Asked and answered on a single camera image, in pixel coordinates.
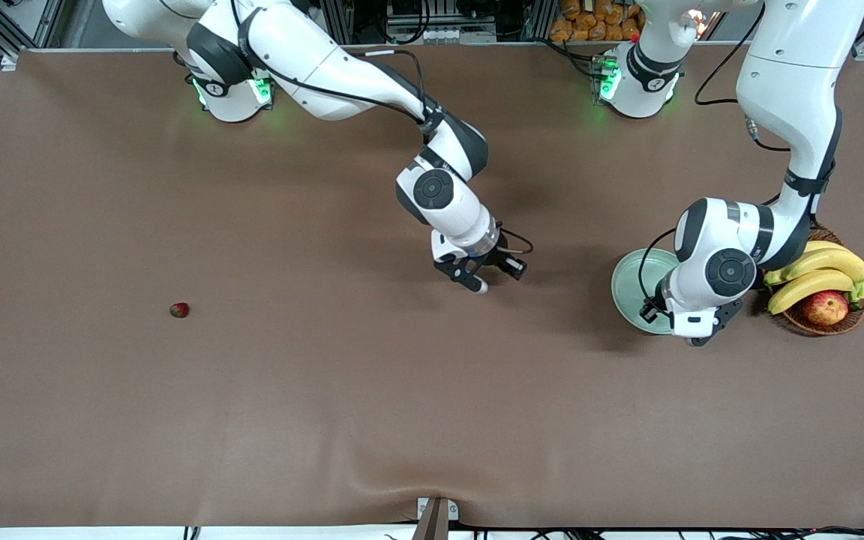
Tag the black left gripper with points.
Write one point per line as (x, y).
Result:
(655, 307)

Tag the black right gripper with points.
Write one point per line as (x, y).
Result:
(497, 253)

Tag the red toy strawberry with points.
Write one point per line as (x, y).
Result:
(179, 309)

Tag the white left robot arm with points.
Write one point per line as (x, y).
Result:
(792, 75)

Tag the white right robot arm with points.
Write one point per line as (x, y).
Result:
(312, 67)

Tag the pale green plate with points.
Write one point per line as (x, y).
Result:
(631, 289)

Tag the brown wicker basket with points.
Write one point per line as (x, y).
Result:
(796, 324)

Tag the large table cover mat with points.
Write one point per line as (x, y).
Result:
(402, 375)

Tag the yellow banana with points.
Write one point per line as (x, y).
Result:
(807, 285)
(829, 262)
(829, 246)

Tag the red apple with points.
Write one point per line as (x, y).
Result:
(826, 309)

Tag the white connector block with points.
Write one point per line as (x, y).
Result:
(443, 34)

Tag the bag of orange buns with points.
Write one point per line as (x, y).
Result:
(589, 26)

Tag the brown wooden bar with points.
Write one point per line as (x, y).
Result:
(433, 525)

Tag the aluminium frame post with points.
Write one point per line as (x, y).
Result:
(541, 21)
(338, 22)

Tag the metal table edge bracket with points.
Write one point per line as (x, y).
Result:
(453, 511)

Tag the metal table corner bracket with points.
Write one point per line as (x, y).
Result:
(10, 61)
(863, 49)

